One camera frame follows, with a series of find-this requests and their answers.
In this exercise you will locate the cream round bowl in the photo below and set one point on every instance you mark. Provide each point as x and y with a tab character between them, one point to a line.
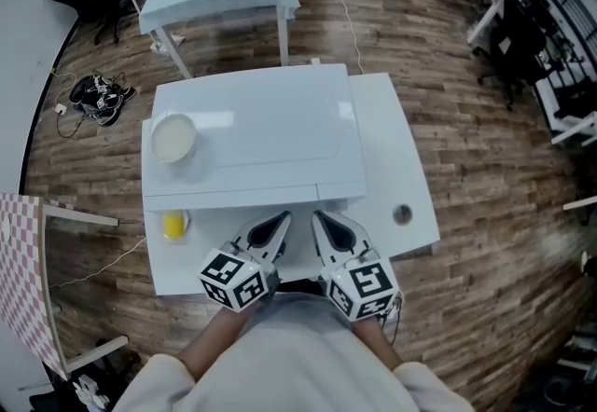
172	137

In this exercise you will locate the white microwave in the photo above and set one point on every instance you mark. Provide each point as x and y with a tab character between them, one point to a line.
270	121

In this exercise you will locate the white plug adapter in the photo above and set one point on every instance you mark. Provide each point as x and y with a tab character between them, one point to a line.
60	108

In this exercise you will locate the white microwave door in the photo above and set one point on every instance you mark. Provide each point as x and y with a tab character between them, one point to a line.
233	200

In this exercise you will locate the person's left forearm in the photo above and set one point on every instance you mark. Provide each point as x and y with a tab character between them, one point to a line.
214	340

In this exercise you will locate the person's right forearm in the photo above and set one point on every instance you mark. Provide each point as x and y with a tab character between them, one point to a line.
378	345

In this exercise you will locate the white plastic gadget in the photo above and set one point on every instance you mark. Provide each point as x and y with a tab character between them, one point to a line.
91	391

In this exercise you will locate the pile of black equipment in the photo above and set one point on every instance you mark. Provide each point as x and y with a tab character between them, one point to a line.
100	100

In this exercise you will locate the person's light shirt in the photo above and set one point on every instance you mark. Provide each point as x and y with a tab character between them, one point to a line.
294	363

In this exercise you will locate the white table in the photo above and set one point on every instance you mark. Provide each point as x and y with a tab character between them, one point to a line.
396	144

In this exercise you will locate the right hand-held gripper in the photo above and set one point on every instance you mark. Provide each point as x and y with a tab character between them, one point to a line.
364	289

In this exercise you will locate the yellow object on plate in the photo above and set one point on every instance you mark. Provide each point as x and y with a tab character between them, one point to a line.
187	226

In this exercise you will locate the black seat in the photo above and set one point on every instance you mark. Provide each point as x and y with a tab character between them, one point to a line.
51	401

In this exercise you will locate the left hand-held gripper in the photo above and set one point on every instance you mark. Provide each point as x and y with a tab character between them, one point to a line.
233	282

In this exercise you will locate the white desk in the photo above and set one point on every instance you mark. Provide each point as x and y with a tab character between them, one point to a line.
573	121

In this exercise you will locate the white round disc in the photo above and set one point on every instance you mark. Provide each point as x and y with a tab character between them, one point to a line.
4	226

